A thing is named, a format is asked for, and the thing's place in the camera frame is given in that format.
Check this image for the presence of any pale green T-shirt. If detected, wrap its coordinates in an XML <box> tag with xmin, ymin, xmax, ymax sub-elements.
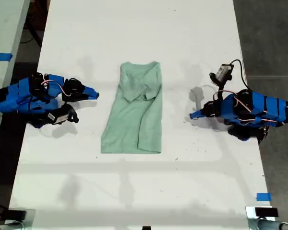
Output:
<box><xmin>100</xmin><ymin>61</ymin><xmax>163</xmax><ymax>155</ymax></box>

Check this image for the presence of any white side table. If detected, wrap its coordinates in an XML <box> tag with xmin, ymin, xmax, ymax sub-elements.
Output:
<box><xmin>0</xmin><ymin>0</ymin><xmax>31</xmax><ymax>154</ymax></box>

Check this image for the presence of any short blue tape piece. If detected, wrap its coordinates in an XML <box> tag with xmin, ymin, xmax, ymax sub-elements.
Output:
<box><xmin>256</xmin><ymin>192</ymin><xmax>272</xmax><ymax>202</ymax></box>

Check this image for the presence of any metal table clamp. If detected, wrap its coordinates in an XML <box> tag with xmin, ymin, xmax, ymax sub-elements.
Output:
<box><xmin>0</xmin><ymin>208</ymin><xmax>36</xmax><ymax>230</ymax></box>
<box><xmin>245</xmin><ymin>206</ymin><xmax>288</xmax><ymax>230</ymax></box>

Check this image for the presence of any small black box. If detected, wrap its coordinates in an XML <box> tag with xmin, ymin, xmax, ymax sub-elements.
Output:
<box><xmin>254</xmin><ymin>207</ymin><xmax>279</xmax><ymax>218</ymax></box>
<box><xmin>7</xmin><ymin>209</ymin><xmax>27</xmax><ymax>220</ymax></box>

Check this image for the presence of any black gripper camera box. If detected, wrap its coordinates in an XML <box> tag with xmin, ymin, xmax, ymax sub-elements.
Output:
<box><xmin>46</xmin><ymin>103</ymin><xmax>80</xmax><ymax>126</ymax></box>
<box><xmin>209</xmin><ymin>63</ymin><xmax>234</xmax><ymax>96</ymax></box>

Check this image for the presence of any black camera cable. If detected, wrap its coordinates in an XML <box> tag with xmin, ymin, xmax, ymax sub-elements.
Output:
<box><xmin>230</xmin><ymin>59</ymin><xmax>250</xmax><ymax>91</ymax></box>

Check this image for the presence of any thin dark floor cable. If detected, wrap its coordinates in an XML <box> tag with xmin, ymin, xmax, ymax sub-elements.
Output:
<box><xmin>20</xmin><ymin>21</ymin><xmax>43</xmax><ymax>48</ymax></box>

